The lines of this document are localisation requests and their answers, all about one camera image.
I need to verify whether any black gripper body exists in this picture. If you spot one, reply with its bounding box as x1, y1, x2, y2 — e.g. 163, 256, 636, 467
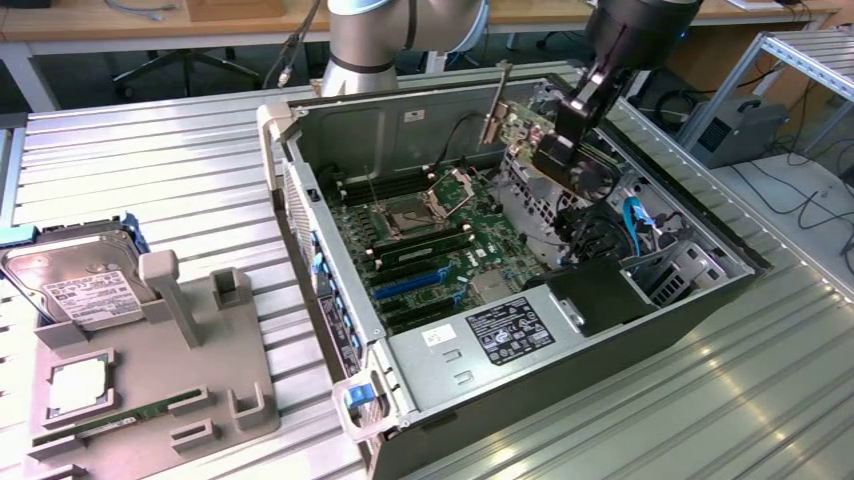
585, 0, 703, 71

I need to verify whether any green graphics card black cooler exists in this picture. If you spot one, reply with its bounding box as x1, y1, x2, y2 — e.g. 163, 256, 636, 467
478, 59, 626, 204

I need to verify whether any black office chair base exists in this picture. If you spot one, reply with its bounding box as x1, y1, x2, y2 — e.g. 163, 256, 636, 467
110, 47, 264, 99
533, 29, 589, 51

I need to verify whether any silver drive cage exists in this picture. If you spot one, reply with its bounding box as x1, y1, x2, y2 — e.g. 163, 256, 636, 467
497, 82, 646, 239

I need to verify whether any grey equipment box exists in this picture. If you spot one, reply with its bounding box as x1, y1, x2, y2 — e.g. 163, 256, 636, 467
684, 97, 795, 170

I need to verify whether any silver socket cover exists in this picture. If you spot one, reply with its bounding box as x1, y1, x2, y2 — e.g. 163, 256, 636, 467
425, 167, 484, 214

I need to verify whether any green motherboard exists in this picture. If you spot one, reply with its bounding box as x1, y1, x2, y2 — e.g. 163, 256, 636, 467
330, 164, 556, 336

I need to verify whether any white latch RAM slot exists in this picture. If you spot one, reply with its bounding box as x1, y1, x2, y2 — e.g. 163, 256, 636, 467
341, 173, 437, 198
369, 229, 470, 257
337, 164, 433, 188

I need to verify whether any CPU socket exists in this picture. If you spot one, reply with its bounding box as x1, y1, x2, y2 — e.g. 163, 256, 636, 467
377, 197, 446, 240

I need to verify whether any thin steel locking lever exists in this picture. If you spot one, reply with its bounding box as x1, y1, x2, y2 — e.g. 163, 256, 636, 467
365, 163, 388, 214

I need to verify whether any silver disk bay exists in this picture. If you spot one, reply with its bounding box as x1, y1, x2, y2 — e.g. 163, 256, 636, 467
620, 238, 741, 307

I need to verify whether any black plastic shroud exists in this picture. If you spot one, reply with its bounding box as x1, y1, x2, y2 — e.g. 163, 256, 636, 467
526, 257, 663, 339

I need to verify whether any silver chipset heatsink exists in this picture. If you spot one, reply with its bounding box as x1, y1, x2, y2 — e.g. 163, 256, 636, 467
470, 272, 522, 301

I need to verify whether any green RAM stick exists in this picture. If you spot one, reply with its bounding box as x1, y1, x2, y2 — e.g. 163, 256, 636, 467
377, 239, 469, 271
33, 393, 202, 442

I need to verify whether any blue expansion slot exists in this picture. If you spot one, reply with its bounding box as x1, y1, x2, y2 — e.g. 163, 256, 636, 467
372, 272, 449, 301

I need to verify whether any long black expansion slot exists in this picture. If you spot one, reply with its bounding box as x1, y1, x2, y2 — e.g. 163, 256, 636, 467
389, 308, 466, 332
381, 295, 460, 317

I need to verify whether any black silver PC case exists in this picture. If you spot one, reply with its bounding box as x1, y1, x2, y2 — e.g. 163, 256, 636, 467
257, 72, 776, 480

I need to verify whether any grey power supply unit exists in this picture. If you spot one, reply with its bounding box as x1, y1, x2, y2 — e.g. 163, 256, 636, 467
384, 294, 593, 419

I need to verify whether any blue case release latch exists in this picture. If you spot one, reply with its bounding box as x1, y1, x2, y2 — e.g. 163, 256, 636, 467
342, 383, 373, 410

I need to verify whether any grey parts rack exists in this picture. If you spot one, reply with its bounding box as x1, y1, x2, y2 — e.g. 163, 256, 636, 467
23, 249, 282, 480

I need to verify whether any hard disk blue carrier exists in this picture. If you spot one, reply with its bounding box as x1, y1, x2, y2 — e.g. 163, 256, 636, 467
0, 212, 154, 334

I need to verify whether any silver CPU chip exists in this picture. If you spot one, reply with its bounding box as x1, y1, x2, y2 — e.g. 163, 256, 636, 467
50, 359, 113, 416

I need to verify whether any black coiled cable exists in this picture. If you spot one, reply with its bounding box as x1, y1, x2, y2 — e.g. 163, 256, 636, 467
656, 88, 697, 125

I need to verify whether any wooden desk white frame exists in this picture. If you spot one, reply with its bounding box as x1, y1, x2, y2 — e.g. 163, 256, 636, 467
0, 0, 336, 114
490, 0, 843, 51

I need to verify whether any thick black wire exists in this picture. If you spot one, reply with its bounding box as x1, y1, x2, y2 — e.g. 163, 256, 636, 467
433, 112, 500, 169

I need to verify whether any blue data wire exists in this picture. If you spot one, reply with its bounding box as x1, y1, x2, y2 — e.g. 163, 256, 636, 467
622, 194, 648, 257

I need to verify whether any black power wire bundle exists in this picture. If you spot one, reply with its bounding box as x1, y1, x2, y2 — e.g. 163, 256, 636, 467
557, 207, 633, 265

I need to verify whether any aluminium frame side table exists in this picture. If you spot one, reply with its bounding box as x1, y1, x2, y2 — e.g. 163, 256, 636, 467
677, 27, 854, 166

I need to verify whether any black floor cable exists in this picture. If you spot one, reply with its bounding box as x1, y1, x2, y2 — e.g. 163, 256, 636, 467
727, 149, 854, 234

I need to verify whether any grey dangling cable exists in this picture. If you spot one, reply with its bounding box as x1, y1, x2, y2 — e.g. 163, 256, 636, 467
264, 0, 322, 90

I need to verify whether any light blue cable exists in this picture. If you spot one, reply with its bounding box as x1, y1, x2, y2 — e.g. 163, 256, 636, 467
105, 0, 181, 22

